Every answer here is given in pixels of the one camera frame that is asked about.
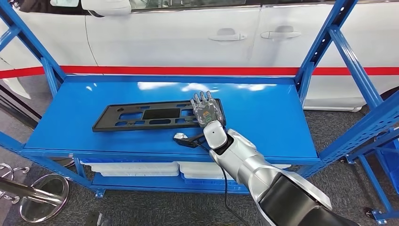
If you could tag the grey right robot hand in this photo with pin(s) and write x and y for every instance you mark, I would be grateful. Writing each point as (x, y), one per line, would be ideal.
(207, 112)

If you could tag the black plastic plate frame part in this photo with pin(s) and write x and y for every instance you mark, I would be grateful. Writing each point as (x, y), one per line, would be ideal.
(109, 121)

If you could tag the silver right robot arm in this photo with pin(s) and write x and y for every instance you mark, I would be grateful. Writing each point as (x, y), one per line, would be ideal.
(249, 162)

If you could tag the blue metal shelf rack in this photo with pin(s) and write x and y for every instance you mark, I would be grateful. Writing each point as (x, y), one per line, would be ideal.
(376, 187)
(265, 124)

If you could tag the red barrier belt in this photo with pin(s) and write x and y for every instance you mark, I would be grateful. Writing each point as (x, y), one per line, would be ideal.
(187, 70)

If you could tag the white car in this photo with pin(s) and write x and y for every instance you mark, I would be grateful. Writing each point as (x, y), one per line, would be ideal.
(174, 37)

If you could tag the black left robot foot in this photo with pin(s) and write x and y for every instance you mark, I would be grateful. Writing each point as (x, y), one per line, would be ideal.
(93, 219)

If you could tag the chrome star chair base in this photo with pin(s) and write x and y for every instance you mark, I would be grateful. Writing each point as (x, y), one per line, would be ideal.
(12, 190)

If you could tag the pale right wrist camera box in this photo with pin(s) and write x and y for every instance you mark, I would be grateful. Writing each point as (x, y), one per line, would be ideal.
(180, 136)

